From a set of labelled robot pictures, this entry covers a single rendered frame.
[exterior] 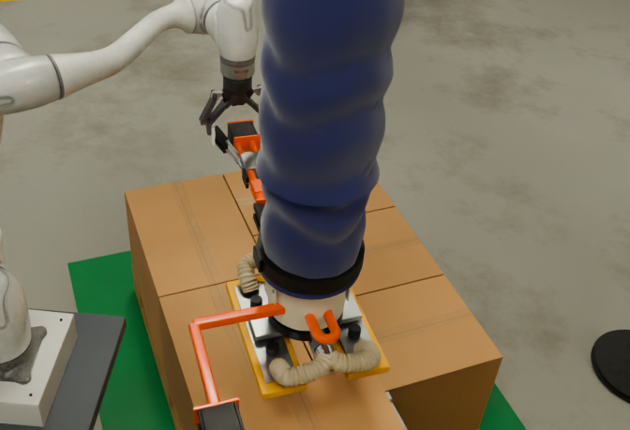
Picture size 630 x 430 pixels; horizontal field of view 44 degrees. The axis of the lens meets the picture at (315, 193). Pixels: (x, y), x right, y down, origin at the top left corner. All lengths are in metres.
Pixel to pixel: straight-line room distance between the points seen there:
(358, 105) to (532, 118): 3.63
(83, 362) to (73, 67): 0.88
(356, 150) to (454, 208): 2.70
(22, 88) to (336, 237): 0.72
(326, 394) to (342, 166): 0.74
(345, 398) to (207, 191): 1.41
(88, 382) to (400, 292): 1.12
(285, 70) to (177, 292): 1.54
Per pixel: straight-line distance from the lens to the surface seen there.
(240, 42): 1.94
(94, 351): 2.31
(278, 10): 1.26
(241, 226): 2.96
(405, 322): 2.68
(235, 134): 2.13
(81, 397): 2.22
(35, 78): 1.74
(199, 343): 1.60
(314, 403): 1.93
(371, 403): 1.94
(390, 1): 1.25
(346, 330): 1.79
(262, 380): 1.70
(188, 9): 2.03
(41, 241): 3.81
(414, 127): 4.59
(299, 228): 1.48
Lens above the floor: 2.50
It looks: 39 degrees down
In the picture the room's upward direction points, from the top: 5 degrees clockwise
